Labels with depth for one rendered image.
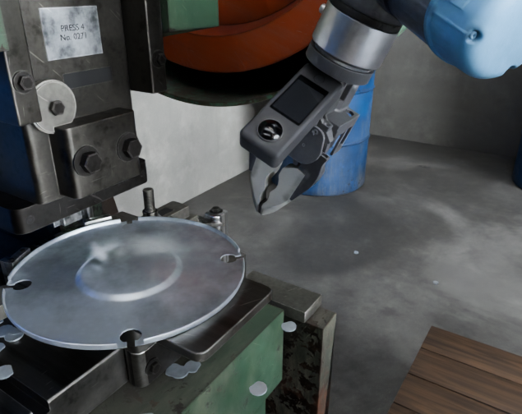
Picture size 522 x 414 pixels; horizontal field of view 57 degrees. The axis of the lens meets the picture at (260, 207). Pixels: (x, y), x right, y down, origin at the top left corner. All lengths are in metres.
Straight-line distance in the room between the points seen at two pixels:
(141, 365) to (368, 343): 1.20
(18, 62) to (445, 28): 0.36
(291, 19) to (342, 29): 0.31
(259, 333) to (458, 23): 0.51
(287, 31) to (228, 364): 0.49
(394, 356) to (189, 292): 1.21
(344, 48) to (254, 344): 0.44
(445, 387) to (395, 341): 0.66
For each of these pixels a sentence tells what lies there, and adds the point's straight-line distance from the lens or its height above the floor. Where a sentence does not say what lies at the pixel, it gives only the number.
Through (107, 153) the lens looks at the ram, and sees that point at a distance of 0.58.
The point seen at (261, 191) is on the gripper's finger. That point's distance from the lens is 0.58.
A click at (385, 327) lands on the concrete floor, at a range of 1.83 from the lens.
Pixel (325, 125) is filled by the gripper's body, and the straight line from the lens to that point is 0.51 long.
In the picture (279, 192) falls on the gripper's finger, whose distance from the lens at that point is 0.56.
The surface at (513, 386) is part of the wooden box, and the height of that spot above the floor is 0.35.
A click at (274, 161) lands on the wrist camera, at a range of 0.46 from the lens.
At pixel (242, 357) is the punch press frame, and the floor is 0.63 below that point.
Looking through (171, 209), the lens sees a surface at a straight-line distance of 0.85.
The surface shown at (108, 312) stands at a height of 0.78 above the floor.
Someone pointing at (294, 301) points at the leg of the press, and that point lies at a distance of 0.81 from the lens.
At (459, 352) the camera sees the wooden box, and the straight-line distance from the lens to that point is 1.23.
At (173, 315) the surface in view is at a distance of 0.55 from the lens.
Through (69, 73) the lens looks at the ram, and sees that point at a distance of 0.58.
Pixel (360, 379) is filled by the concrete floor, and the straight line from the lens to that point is 1.62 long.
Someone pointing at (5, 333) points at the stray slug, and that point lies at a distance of 0.72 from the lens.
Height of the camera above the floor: 1.11
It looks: 25 degrees down
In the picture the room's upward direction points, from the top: straight up
